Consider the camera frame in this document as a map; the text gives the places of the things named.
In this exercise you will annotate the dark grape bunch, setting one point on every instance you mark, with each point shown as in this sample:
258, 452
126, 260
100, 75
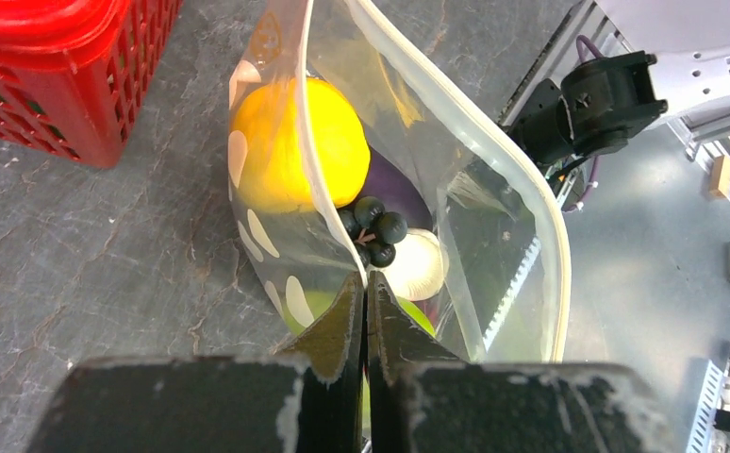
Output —
374, 230

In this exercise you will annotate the yellow lemon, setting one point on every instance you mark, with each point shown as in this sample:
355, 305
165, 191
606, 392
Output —
272, 177

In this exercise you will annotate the purple eggplant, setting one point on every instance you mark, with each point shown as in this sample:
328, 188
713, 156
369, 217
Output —
387, 183

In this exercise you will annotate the red plastic basket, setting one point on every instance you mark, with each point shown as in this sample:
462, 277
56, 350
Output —
74, 74

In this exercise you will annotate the clear zip top bag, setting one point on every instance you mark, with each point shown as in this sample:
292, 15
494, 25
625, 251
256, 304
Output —
506, 295

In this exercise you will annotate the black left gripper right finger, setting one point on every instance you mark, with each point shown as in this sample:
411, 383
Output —
399, 352

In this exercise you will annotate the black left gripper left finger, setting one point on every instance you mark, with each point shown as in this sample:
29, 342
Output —
329, 419

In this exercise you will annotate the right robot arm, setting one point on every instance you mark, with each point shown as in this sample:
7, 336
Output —
615, 68

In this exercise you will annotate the white garlic bulb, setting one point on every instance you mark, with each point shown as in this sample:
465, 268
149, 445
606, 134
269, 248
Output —
420, 266

